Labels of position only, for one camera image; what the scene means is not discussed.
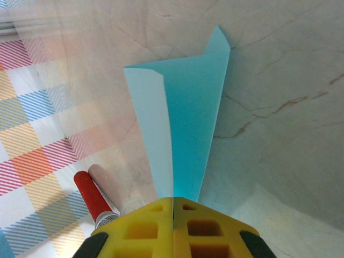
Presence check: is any aluminium side rail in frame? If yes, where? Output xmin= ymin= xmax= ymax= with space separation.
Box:
xmin=0 ymin=6 xmax=70 ymax=37

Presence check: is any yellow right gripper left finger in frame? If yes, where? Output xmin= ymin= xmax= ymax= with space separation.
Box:
xmin=76 ymin=197 xmax=174 ymax=258

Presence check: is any small clear red object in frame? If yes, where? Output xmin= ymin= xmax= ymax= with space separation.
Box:
xmin=74 ymin=170 xmax=121 ymax=232

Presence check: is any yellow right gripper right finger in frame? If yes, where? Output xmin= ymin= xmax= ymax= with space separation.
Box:
xmin=173 ymin=197 xmax=277 ymax=258

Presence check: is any light blue paper sheet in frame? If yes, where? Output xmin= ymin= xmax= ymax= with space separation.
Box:
xmin=123 ymin=25 xmax=232 ymax=204

